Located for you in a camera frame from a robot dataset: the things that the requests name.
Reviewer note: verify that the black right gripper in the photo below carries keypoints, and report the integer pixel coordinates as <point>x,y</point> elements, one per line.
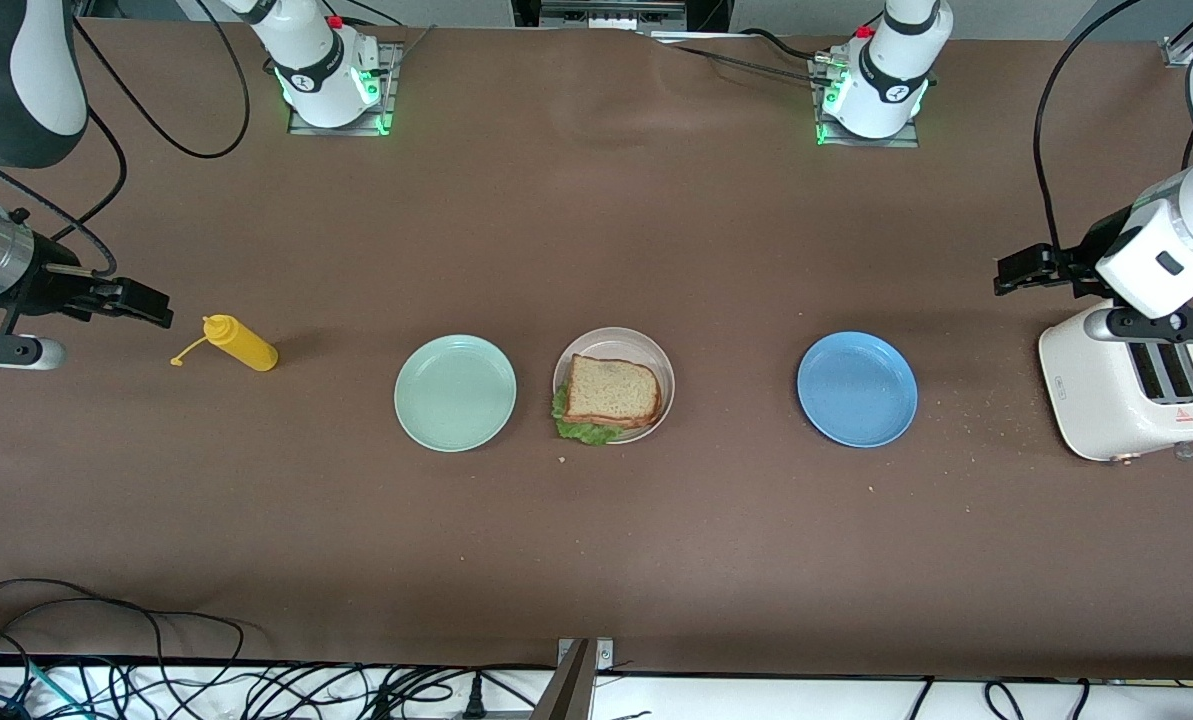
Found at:
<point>53,287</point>

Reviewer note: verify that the beige plate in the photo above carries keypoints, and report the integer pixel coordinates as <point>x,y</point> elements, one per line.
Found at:
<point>611,342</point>

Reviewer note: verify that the grey metal bar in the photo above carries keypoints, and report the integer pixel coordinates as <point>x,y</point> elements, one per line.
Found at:
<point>568,695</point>

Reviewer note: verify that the small metal bracket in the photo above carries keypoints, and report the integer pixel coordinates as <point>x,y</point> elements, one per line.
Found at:
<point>604,655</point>

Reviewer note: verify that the black equipment box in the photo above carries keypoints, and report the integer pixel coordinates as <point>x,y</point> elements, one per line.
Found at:
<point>556,12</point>

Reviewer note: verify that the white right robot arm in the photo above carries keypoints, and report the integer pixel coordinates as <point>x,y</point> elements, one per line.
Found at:
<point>316,60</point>

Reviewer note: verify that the black power plug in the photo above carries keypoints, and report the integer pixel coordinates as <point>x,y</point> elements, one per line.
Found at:
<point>475,705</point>

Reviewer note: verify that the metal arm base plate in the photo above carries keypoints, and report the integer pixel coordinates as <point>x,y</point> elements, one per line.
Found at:
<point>301,125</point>
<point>836,142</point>

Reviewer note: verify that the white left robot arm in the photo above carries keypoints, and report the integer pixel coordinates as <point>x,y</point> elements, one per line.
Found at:
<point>891,70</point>

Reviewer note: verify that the white toaster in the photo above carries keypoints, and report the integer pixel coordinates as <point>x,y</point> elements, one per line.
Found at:
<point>1091,385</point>

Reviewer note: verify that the mint green plate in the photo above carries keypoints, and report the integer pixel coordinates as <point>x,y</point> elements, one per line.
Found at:
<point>456,393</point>

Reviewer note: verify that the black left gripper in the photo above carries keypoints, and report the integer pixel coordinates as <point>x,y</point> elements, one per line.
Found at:
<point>1083,264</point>

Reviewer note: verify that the blue plate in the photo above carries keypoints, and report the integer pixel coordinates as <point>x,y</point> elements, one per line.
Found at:
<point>856,390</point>

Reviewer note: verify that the green lettuce leaf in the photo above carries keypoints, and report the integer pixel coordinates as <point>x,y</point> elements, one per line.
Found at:
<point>581,428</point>

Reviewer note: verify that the brown bread slice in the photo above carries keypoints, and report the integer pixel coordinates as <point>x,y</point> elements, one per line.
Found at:
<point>611,390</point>
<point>641,425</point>

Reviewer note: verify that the yellow squeeze bottle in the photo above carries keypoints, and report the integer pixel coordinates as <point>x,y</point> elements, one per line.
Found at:
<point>246,348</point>

